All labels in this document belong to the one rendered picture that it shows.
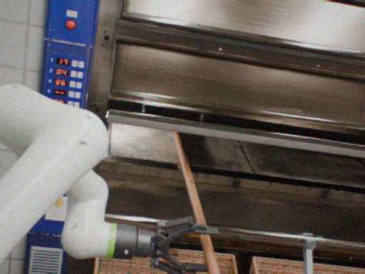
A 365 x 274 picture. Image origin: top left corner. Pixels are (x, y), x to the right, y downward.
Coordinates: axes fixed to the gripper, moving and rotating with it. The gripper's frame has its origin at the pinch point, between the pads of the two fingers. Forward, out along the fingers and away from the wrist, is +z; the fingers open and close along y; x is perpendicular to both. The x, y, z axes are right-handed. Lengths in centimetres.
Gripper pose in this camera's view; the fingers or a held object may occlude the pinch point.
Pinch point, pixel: (207, 250)
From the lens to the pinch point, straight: 146.5
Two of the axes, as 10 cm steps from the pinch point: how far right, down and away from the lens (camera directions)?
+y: -1.8, 9.2, 3.6
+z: 9.8, 1.3, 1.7
